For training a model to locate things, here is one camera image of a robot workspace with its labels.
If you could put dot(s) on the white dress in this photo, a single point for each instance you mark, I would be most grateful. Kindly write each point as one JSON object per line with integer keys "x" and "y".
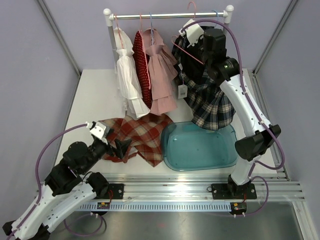
{"x": 128, "y": 83}

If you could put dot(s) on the navy plaid skirt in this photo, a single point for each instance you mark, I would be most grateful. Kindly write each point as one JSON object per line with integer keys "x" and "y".
{"x": 211, "y": 108}

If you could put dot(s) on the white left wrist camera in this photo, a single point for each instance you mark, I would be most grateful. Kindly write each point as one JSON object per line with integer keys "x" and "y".
{"x": 99, "y": 130}

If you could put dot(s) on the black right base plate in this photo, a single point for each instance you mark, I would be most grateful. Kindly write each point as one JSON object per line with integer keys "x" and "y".
{"x": 220, "y": 191}

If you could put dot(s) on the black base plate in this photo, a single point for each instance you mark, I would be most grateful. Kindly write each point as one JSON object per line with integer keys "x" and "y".
{"x": 220, "y": 191}
{"x": 115, "y": 192}

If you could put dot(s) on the aluminium mounting rail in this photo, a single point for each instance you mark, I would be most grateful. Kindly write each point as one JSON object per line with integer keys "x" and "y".
{"x": 192, "y": 189}

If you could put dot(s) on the pink ruffled dress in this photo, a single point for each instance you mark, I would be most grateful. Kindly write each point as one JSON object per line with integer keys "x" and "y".
{"x": 162, "y": 72}

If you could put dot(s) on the red plaid skirt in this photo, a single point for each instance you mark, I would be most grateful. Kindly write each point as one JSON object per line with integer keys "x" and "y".
{"x": 144, "y": 133}

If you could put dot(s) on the white slotted cable duct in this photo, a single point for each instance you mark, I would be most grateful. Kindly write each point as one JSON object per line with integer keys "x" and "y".
{"x": 215, "y": 206}

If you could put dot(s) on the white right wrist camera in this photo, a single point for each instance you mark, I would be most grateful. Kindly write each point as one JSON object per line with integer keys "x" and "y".
{"x": 193, "y": 33}

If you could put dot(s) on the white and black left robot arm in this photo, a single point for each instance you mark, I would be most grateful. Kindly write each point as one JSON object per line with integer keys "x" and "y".
{"x": 64, "y": 190}

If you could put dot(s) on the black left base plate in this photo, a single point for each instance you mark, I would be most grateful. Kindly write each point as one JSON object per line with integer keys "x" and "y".
{"x": 115, "y": 192}

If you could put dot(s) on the white price tag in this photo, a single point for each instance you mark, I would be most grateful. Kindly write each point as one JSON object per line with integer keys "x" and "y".
{"x": 182, "y": 91}

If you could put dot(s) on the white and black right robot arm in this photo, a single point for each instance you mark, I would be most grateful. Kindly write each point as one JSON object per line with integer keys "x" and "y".
{"x": 260, "y": 133}

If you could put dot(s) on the teal plastic basin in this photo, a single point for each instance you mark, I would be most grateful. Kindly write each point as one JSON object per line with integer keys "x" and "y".
{"x": 188, "y": 147}

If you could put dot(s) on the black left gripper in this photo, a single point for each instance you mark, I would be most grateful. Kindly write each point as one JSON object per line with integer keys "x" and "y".
{"x": 121, "y": 148}

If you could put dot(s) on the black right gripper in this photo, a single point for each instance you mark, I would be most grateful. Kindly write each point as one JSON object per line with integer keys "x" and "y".
{"x": 194, "y": 48}

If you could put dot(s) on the blue hanger of pink dress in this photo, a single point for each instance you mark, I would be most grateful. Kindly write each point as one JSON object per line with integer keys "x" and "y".
{"x": 151, "y": 29}

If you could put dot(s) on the white metal clothes rack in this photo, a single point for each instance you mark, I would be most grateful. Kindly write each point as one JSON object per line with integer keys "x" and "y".
{"x": 110, "y": 19}

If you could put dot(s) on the pink wire hanger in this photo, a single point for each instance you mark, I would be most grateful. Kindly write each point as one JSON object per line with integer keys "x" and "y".
{"x": 194, "y": 17}

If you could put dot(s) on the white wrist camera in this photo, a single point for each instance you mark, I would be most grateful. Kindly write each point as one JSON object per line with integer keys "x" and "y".
{"x": 99, "y": 130}
{"x": 193, "y": 33}

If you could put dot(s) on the pink hanger of red garment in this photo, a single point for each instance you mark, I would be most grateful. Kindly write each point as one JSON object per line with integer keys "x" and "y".
{"x": 143, "y": 50}

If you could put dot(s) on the pink hanger of white dress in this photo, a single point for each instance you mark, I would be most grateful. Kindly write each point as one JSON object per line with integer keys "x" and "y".
{"x": 119, "y": 38}

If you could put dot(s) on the red dotted garment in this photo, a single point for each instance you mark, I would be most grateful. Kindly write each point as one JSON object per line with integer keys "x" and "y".
{"x": 141, "y": 71}

